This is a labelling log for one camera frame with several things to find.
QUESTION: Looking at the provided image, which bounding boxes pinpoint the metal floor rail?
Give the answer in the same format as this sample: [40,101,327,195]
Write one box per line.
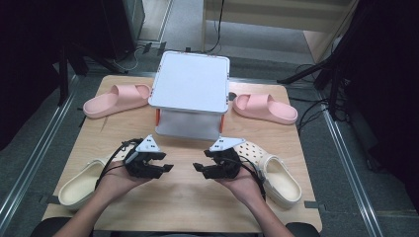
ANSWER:
[0,74,81,225]
[316,92,385,237]

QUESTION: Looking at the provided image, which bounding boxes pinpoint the person's right hand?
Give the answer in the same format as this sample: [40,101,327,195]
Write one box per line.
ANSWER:
[215,163,267,206]

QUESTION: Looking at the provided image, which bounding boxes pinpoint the white floor cable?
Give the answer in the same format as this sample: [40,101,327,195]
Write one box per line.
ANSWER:
[113,46,142,72]

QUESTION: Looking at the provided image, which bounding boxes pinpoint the cream clog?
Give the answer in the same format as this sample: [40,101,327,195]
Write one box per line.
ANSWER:
[57,151,128,211]
[235,139,302,209]

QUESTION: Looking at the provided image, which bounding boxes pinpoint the black tripod stand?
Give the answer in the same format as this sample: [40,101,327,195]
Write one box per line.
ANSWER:
[276,19,354,120]
[56,40,130,107]

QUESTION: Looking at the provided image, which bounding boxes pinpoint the pink slipper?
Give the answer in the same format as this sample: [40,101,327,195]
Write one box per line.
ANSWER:
[231,93,298,125]
[82,83,152,119]

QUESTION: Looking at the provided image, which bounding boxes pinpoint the person's left hand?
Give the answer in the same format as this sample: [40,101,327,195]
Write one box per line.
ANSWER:
[94,159,147,202]

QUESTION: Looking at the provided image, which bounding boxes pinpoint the left hand-held gripper black cable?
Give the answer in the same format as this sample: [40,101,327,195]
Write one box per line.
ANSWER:
[94,137,144,192]

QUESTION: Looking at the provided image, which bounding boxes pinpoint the white two-tier shoe rack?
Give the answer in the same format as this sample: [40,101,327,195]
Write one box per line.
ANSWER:
[147,50,230,142]

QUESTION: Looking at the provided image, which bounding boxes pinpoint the black chair armrest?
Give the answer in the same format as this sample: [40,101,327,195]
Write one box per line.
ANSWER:
[30,216,72,237]
[285,222,321,237]

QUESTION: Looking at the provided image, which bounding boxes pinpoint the beige wooden cabinet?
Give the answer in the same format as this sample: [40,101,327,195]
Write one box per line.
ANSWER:
[201,0,361,64]

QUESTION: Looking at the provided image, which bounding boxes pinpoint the black tape strip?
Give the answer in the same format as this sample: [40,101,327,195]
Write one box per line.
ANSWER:
[39,195,61,205]
[303,199,327,212]

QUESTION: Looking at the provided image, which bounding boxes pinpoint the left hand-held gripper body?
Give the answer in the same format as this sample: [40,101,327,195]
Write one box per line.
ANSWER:
[124,133,161,180]

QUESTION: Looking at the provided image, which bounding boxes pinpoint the black floor cables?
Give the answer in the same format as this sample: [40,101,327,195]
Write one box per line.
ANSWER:
[289,63,331,133]

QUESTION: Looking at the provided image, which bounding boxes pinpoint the dark cabinet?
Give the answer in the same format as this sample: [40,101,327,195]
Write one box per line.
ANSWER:
[100,0,146,62]

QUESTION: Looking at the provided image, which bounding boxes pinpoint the dark curtain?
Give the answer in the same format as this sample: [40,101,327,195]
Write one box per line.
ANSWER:
[342,0,419,211]
[0,0,103,151]

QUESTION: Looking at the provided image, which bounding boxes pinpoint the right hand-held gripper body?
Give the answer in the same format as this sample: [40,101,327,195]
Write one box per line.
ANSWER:
[209,136,246,181]

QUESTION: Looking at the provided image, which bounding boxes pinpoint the black hanging cable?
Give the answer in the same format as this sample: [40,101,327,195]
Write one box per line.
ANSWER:
[205,0,226,54]

